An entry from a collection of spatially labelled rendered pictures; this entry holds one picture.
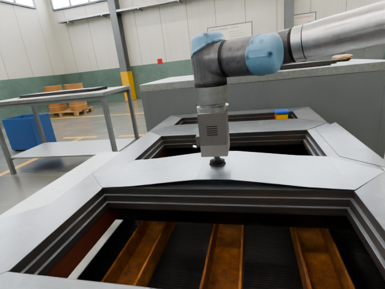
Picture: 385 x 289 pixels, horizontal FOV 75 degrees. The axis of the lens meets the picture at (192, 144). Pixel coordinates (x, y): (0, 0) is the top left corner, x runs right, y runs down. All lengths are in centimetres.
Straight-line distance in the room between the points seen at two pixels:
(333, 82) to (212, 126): 98
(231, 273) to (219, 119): 35
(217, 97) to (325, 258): 44
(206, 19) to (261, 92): 838
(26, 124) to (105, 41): 680
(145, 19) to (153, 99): 895
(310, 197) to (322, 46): 31
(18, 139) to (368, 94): 497
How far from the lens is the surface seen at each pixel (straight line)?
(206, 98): 56
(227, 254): 68
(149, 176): 65
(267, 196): 57
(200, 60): 56
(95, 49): 1143
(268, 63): 50
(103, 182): 70
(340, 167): 69
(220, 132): 57
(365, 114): 154
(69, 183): 108
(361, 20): 59
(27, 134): 507
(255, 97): 141
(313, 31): 60
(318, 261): 69
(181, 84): 145
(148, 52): 1030
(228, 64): 52
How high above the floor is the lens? 114
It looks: 18 degrees down
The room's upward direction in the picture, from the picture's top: 6 degrees counter-clockwise
